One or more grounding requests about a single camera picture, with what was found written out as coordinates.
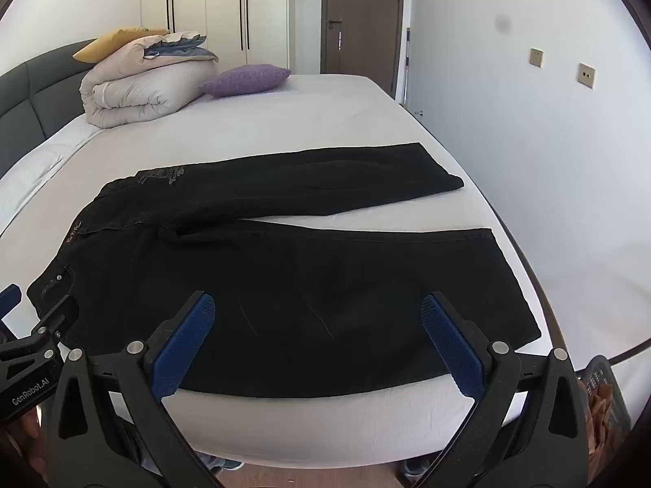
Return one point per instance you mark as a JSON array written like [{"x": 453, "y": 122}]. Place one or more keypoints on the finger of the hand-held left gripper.
[
  {"x": 9, "y": 301},
  {"x": 58, "y": 320}
]

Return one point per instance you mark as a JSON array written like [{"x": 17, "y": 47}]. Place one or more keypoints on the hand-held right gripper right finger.
[{"x": 452, "y": 345}]

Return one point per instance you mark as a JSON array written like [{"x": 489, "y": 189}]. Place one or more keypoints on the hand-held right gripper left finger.
[{"x": 185, "y": 345}]

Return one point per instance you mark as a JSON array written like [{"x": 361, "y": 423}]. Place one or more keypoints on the black pants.
[{"x": 305, "y": 289}]

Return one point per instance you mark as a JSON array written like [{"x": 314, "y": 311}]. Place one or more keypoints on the grey shoe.
[
  {"x": 417, "y": 467},
  {"x": 224, "y": 463}
]

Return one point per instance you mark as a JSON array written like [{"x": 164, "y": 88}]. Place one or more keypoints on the black mesh basket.
[{"x": 610, "y": 391}]

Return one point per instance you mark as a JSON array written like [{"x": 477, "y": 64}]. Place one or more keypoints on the grey padded headboard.
[{"x": 30, "y": 96}]

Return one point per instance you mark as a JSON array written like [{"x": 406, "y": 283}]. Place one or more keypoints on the folded beige duvet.
[{"x": 137, "y": 91}]

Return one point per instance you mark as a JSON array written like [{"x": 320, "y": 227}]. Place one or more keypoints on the white bed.
[{"x": 315, "y": 117}]

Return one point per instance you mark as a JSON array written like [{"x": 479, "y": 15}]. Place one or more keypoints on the purple pillow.
[{"x": 244, "y": 80}]

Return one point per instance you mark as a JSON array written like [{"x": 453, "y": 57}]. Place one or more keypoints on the yellow pillow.
[{"x": 109, "y": 43}]

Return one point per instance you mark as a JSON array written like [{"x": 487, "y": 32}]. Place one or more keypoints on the folded blue cloth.
[{"x": 188, "y": 51}]

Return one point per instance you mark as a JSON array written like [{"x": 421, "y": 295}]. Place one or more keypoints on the white wardrobe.
[{"x": 213, "y": 5}]

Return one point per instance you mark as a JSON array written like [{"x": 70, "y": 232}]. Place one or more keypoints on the brown door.
[{"x": 363, "y": 10}]

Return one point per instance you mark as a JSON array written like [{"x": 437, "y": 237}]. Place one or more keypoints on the beige wall socket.
[
  {"x": 586, "y": 75},
  {"x": 536, "y": 57}
]

